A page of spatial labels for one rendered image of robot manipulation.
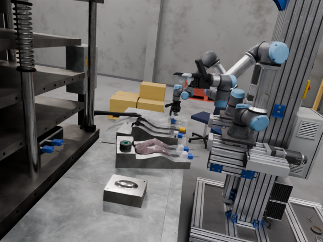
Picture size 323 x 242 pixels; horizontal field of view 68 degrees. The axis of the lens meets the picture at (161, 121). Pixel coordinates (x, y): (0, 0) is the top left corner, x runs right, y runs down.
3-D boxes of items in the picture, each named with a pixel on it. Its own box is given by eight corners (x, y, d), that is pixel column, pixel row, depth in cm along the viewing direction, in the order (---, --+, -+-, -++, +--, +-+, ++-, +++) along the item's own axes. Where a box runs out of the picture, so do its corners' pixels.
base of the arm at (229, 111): (240, 114, 222) (242, 103, 219) (242, 119, 208) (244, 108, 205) (223, 111, 224) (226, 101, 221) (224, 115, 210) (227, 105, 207)
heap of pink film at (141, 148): (167, 146, 181) (169, 136, 178) (172, 157, 165) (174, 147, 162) (133, 144, 176) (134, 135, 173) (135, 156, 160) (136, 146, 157)
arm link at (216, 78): (220, 74, 132) (214, 73, 140) (213, 73, 131) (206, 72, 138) (218, 87, 134) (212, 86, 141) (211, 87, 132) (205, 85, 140)
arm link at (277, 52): (253, 125, 163) (276, 41, 145) (267, 134, 150) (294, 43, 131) (238, 124, 160) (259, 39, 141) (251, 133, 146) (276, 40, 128)
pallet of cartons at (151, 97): (169, 114, 527) (173, 85, 505) (160, 128, 443) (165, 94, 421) (118, 105, 547) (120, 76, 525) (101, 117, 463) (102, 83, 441)
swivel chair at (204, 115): (221, 140, 428) (233, 87, 395) (218, 152, 379) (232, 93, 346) (191, 133, 442) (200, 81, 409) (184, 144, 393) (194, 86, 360)
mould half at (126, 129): (178, 136, 216) (180, 122, 211) (176, 149, 192) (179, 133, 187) (124, 127, 220) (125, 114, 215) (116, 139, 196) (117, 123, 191)
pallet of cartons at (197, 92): (226, 98, 760) (229, 83, 744) (228, 105, 668) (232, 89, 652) (183, 90, 781) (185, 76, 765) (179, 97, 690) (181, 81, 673)
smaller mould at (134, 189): (146, 190, 136) (147, 180, 134) (140, 208, 122) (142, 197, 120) (112, 184, 138) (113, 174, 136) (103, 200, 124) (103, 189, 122)
